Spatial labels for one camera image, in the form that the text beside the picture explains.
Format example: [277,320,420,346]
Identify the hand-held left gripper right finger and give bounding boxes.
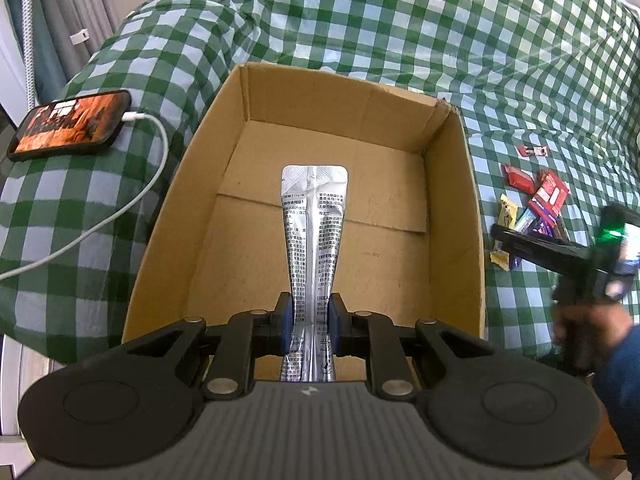
[327,293,497,401]

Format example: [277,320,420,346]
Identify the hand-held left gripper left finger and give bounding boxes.
[122,292,293,402]

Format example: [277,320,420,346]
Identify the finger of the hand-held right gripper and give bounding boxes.
[491,223,598,278]

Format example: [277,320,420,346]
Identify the purple snack packet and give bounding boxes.
[525,212,561,238]

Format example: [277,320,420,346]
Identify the light blue snack packet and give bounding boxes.
[514,206,537,233]

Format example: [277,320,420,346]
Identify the pale yellow candy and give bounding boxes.
[499,194,518,228]

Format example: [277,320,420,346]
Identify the large red snack packet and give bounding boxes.
[529,171,571,223]

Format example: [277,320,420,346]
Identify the cardboard box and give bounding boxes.
[121,61,488,383]

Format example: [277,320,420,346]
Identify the silver foil snack packet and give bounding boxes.
[277,164,349,383]

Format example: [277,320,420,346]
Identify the person's right hand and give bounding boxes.
[551,302,633,376]

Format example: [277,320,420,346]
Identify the yellow twist-wrapped candy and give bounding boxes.
[490,240,513,272]

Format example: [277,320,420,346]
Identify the red candy bar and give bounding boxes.
[502,164,536,192]

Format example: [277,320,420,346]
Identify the green checked blanket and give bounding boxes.
[0,0,640,376]

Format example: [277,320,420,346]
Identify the black smartphone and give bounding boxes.
[6,89,133,162]

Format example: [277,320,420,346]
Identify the white charging cable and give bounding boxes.
[0,110,170,283]

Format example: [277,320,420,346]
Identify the black white braided cord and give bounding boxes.
[20,0,38,106]

